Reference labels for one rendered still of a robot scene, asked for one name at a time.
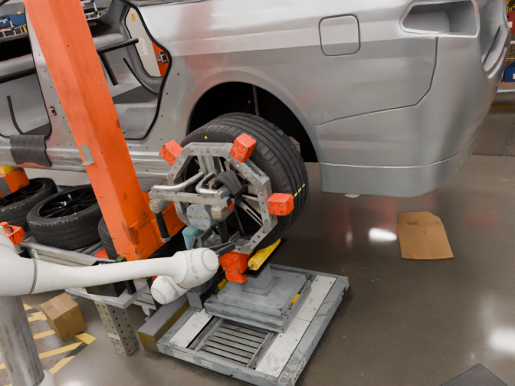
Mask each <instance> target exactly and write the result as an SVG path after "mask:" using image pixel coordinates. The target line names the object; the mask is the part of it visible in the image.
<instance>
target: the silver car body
mask: <svg viewBox="0 0 515 386"><path fill-rule="evenodd" d="M130 8H133V9H135V10H136V13H137V14H138V16H139V19H140V21H141V22H142V25H143V27H144V29H145V31H146V33H147V35H148V37H149V39H150V40H151V41H152V42H153V43H154V44H155V45H156V46H157V47H159V48H160V49H162V50H163V52H160V54H161V55H160V56H161V59H162V62H163V63H164V64H167V63H168V67H167V69H166V72H165V75H164V76H161V77H156V76H151V75H150V74H149V73H148V72H147V71H146V70H145V68H144V66H143V62H142V60H141V58H140V55H139V52H138V50H137V49H136V45H135V44H137V43H138V42H139V40H138V38H132V36H131V34H130V31H129V29H128V27H127V26H126V16H127V15H128V13H129V11H130ZM24 15H25V24H26V28H27V31H28V32H25V33H22V34H15V35H11V36H7V37H3V38H0V166H9V167H20V168H39V169H50V170H61V171H71V172H87V171H86V169H85V166H84V165H81V164H82V163H83V160H82V158H81V156H80V153H79V150H78V147H77V144H76V142H75V140H74V136H73V133H72V132H71V128H70V126H69V123H68V121H67V117H66V115H65V113H64V109H63V107H62V105H61V102H60V99H59V96H58V94H57V91H56V88H55V86H54V82H53V80H52V78H51V75H50V72H49V69H48V66H47V64H46V61H45V59H44V55H43V54H42V51H41V48H40V45H39V43H38V39H37V37H36V35H35V32H34V29H33V27H32V24H31V21H30V18H29V16H28V13H27V10H26V8H25V4H24ZM123 21H124V23H123ZM87 23H88V26H89V29H90V33H91V36H92V38H93V42H94V45H95V48H96V51H97V55H98V57H99V60H100V64H101V67H102V69H103V74H104V76H105V79H106V82H107V86H108V88H109V91H110V95H111V98H112V101H113V105H114V107H115V110H116V114H117V117H118V120H119V122H120V126H121V129H122V131H123V135H124V139H125V141H126V145H127V148H128V150H129V153H130V157H131V159H132V163H133V167H134V169H135V172H136V176H137V178H154V179H164V180H167V178H166V176H167V175H168V173H169V171H170V170H171V168H172V166H171V165H170V164H169V163H168V162H167V161H166V160H164V159H163V158H162V157H161V156H160V155H159V152H160V150H161V148H162V146H163V145H164V144H166V143H167V142H169V141H171V140H175V141H176V142H177V143H178V144H180V142H181V141H182V140H183V139H184V138H185V124H186V120H187V117H188V114H189V110H190V109H191V107H192V104H193V103H194V102H195V100H196V99H197V97H198V96H199V95H200V94H201V93H202V92H203V91H204V90H205V89H207V88H208V87H210V86H211V85H213V84H215V83H218V82H221V81H224V80H245V81H248V82H252V83H256V84H257V85H260V86H262V87H264V88H266V89H268V90H269V91H271V92H272V93H274V94H276V95H277V96H278V97H280V98H281V99H282V100H283V101H284V102H285V103H286V104H287V105H288V106H289V107H290V108H291V109H292V110H293V111H294V112H295V113H296V114H297V116H298V117H299V118H300V120H301V122H302V123H303V124H304V126H305V127H306V129H307V132H308V133H309V134H310V137H311V139H312V140H313V144H314V146H315V148H316V151H317V155H318V157H319V160H320V167H321V172H322V179H323V186H322V192H332V193H342V194H352V195H371V196H382V197H392V198H413V197H418V196H422V195H426V194H428V193H430V192H432V191H435V190H437V189H439V188H440V187H441V186H443V185H445V184H446V183H448V182H449V181H450V180H452V179H453V177H455V176H456V174H457V173H459V171H460V170H462V168H463V167H464V166H465V164H466V163H467V161H468V159H469V158H470V157H471V155H472V153H473V151H474V149H475V147H476V145H477V142H478V140H479V138H480V135H481V132H482V129H483V127H484V122H485V119H486V117H487V114H488V112H489V109H490V107H491V105H492V103H493V101H494V97H495V96H496V94H497V91H498V88H499V86H500V82H501V79H502V76H503V74H504V69H505V67H506V63H507V58H508V54H509V49H510V41H511V30H510V28H509V25H508V21H507V0H112V2H111V3H110V7H109V9H108V11H107V12H106V13H105V14H104V15H101V16H99V17H96V18H90V19H87ZM94 23H96V24H95V25H93V24H94ZM166 55H167V56H166ZM167 57H168V59H169V62H168V60H167ZM10 135H46V136H45V144H46V146H47V148H46V149H45V152H46V155H47V157H48V160H49V162H50V163H51V167H47V166H44V165H38V164H36V163H34V162H25V163H23V164H19V165H16V163H15V160H14V159H13V157H12V155H11V151H10V148H11V143H10Z"/></svg>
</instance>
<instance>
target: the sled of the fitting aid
mask: <svg viewBox="0 0 515 386"><path fill-rule="evenodd" d="M305 280H306V279H305ZM228 281H229V280H227V278H225V279H223V280H222V281H221V282H220V283H219V284H218V287H217V288H216V290H215V291H214V292H213V293H212V294H211V295H210V296H209V298H207V300H206V301H204V302H203V304H204V307H205V311H206V313H208V314H210V315H213V316H219V317H222V318H225V319H230V320H234V321H237V322H242V323H245V324H248V325H253V326H257V327H260V328H263V329H268V330H271V331H275V332H280V333H285V332H286V331H287V328H288V327H289V325H290V324H291V323H292V321H293V320H294V317H295V316H296V314H297V313H298V312H299V310H300V308H301V306H302V305H303V304H304V302H305V301H306V299H307V297H308V296H309V295H310V293H311V291H312V289H311V284H310V280H306V281H305V283H304V284H303V285H302V287H301V288H300V290H299V292H298V293H297V295H296V296H295V297H294V299H293V301H292V302H291V304H290V305H289V306H288V308H287V309H286V311H285V312H284V314H283V315H282V316H279V315H275V314H272V313H269V312H263V311H260V310H256V309H250V308H247V307H243V306H238V305H234V304H230V303H225V302H222V301H218V296H217V294H218V293H219V292H220V291H221V290H222V288H223V287H224V286H225V285H226V284H227V283H228Z"/></svg>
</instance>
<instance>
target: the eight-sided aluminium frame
mask: <svg viewBox="0 0 515 386"><path fill-rule="evenodd" d="M232 146H233V144H232V143H227V142H226V143H218V142H191V143H189V144H188V145H187V146H185V147H183V149H182V150H181V152H180V154H179V156H178V158H177V159H176V161H175V163H174V165H173V166H172V168H171V170H170V171H169V173H168V175H167V176H166V178H167V183H168V184H169V185H178V184H181V183H182V177H181V174H182V173H183V171H184V170H185V167H186V166H187V165H188V163H189V161H190V160H191V158H192V157H193V156H194V155H202V156H208V155H213V156H221V157H224V158H225V159H226V160H227V161H229V162H230V163H231V164H232V165H233V166H234V167H235V168H236V169H237V170H238V171H239V172H240V173H241V174H242V175H243V176H244V177H245V178H246V179H247V180H248V181H250V182H251V183H252V184H253V185H254V186H255V188H256V190H257V197H258V201H259V205H260V209H261V216H262V221H263V226H262V227H261V229H260V230H259V231H258V232H257V233H256V234H255V235H254V236H253V237H252V238H251V239H250V240H245V239H240V238H239V239H238V240H237V242H236V243H235V247H236V249H234V250H233V252H238V253H243V254H249V253H250V252H251V251H252V250H253V249H254V248H255V247H256V246H257V245H258V244H259V243H260V241H261V240H262V239H263V238H264V237H265V236H266V235H267V234H269V233H270V232H271V230H272V229H273V228H274V227H275V225H276V224H277V215H275V214H269V211H268V206H267V199H269V197H270V196H272V190H271V182H270V178H269V177H268V176H267V175H266V174H265V173H263V172H262V171H261V170H260V169H259V168H258V167H257V166H256V165H255V164H254V163H253V162H252V161H251V160H250V159H246V160H245V161H244V162H242V163H240V162H239V161H238V160H237V159H235V158H234V157H232V156H231V155H229V154H230V151H231V147H232ZM173 202H174V205H175V209H176V213H177V215H178V218H179V219H180V220H181V221H182V222H184V223H185V224H186V225H187V226H190V225H192V224H191V222H190V221H189V219H188V216H187V209H188V207H189V203H188V202H182V201H173ZM212 232H213V234H212V235H211V236H210V237H209V238H208V239H207V240H206V241H205V244H206V245H208V246H209V247H212V246H218V245H220V244H221V238H220V236H219V235H217V234H216V233H215V232H214V231H212Z"/></svg>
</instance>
